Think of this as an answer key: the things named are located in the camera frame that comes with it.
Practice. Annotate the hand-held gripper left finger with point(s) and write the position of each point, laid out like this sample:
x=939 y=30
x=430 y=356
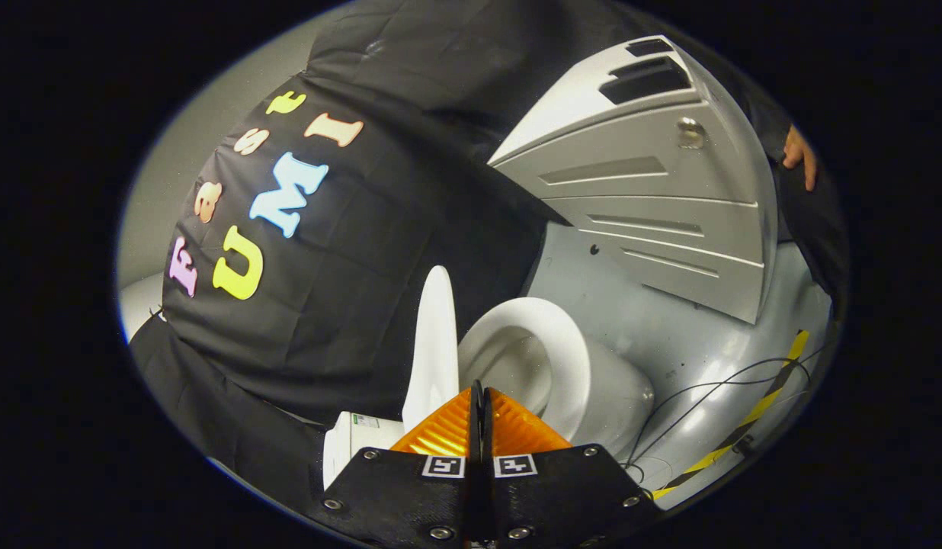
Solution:
x=410 y=496

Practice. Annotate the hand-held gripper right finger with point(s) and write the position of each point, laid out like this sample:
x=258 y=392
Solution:
x=562 y=496

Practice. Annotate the white toilet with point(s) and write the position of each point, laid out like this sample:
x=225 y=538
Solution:
x=619 y=396

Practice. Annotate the white toilet seat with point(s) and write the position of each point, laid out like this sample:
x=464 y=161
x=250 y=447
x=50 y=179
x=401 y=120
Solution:
x=574 y=358

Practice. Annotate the black backdrop cloth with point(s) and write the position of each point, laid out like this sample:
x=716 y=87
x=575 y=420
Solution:
x=379 y=290

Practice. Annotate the white cabinet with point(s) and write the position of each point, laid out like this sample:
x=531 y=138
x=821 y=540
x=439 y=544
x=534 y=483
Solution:
x=654 y=206

